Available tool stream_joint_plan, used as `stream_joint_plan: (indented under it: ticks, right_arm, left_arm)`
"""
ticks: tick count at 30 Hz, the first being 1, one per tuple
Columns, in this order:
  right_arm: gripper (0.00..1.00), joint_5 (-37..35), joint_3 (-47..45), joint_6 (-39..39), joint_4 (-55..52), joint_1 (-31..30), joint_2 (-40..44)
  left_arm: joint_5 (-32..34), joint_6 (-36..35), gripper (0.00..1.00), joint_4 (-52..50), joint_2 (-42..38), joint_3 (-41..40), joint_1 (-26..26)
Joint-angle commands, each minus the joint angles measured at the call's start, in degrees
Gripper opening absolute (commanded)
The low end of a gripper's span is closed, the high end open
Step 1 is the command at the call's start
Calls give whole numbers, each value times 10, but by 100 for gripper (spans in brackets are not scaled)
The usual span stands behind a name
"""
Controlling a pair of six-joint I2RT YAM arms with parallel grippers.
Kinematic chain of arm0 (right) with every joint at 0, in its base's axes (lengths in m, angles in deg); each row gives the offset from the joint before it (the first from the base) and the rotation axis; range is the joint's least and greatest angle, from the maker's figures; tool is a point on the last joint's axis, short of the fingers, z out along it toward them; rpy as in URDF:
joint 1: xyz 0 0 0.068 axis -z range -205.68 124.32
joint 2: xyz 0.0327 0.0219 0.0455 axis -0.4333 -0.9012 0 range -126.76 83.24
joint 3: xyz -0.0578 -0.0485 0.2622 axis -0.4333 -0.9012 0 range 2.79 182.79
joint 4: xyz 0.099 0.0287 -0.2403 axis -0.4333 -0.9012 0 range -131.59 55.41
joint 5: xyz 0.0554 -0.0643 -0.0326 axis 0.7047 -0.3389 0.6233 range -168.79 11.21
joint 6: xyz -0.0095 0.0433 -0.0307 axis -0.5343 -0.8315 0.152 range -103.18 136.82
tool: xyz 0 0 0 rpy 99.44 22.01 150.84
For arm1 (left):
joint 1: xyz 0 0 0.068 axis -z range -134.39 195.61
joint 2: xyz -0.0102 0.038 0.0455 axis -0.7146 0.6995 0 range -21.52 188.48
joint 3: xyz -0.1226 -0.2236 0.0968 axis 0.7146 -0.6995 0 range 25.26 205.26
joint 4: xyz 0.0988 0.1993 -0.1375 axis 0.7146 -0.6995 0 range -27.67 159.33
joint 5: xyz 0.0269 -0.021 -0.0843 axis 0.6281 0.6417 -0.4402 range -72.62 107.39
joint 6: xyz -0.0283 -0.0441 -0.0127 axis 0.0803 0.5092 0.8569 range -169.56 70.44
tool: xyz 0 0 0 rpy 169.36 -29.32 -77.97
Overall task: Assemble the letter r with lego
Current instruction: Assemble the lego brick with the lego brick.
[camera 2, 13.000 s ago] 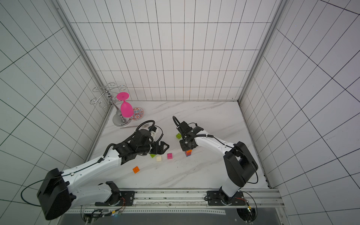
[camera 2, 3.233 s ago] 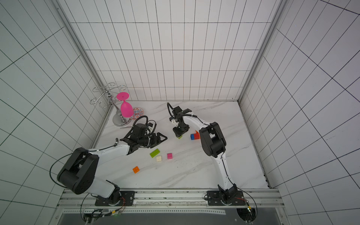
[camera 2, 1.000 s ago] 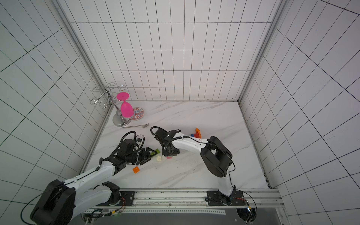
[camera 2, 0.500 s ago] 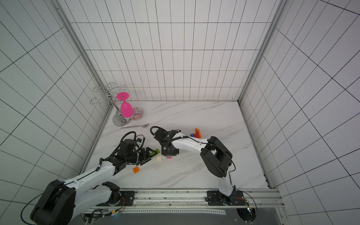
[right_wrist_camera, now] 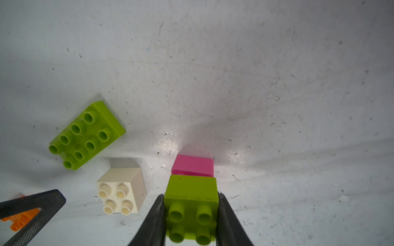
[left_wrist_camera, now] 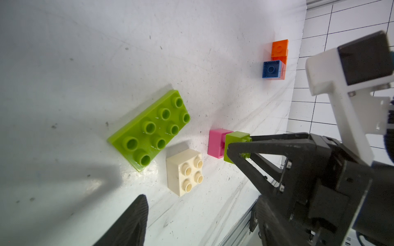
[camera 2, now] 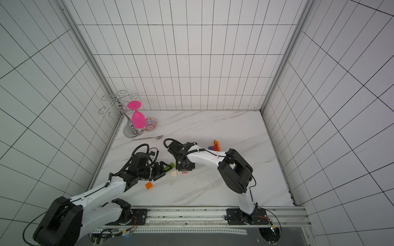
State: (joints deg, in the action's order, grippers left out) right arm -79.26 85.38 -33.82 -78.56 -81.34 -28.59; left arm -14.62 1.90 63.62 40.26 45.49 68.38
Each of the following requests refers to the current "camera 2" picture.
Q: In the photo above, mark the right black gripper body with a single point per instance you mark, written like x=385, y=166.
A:
x=183, y=163

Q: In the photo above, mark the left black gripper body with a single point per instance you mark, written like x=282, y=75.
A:
x=145, y=172

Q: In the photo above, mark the long green lego brick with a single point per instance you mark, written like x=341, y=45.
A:
x=170, y=166

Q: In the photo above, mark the orange lego brick front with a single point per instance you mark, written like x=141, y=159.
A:
x=149, y=185

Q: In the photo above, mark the orange lego brick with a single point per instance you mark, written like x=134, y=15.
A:
x=216, y=143
x=149, y=185

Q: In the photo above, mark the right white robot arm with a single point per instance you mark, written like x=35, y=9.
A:
x=233, y=168

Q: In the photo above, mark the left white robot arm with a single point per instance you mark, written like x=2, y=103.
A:
x=69, y=219

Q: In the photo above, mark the silver fork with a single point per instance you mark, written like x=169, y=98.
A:
x=151, y=137

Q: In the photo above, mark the patterned small bowl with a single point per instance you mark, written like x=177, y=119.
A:
x=151, y=124

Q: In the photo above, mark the pink plastic wine glass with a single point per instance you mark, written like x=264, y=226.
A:
x=138, y=119

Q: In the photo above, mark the silver wire glass rack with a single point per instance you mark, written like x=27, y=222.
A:
x=117, y=108

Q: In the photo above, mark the aluminium mounting rail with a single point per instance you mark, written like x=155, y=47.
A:
x=184, y=220

